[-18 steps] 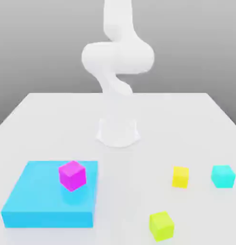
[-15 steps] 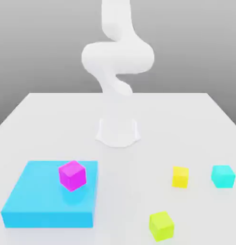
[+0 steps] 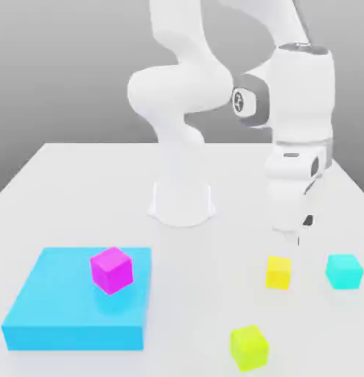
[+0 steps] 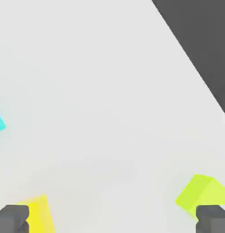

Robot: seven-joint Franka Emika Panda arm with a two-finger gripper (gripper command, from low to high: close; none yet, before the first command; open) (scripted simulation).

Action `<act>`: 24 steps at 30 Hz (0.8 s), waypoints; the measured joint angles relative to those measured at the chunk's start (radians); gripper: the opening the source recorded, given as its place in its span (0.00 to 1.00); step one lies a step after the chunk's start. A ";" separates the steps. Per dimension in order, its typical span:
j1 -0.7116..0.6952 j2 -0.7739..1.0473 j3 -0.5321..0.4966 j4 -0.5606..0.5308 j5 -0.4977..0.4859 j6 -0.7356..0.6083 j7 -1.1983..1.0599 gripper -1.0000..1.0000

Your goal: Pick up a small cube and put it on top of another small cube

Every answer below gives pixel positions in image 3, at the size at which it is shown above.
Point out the small lime cube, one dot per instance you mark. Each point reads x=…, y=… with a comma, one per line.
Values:
x=249, y=347

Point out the large blue box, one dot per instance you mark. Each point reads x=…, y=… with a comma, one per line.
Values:
x=52, y=309

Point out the small cyan cube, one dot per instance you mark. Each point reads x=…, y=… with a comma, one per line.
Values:
x=344, y=272

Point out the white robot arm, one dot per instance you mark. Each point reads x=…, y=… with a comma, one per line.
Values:
x=176, y=88

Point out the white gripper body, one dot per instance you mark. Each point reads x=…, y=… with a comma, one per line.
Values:
x=286, y=206

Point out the small yellow cube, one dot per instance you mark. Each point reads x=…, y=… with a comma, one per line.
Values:
x=277, y=274

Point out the small magenta cube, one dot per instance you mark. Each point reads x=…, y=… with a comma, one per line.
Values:
x=111, y=271

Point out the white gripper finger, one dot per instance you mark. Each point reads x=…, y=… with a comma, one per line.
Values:
x=291, y=237

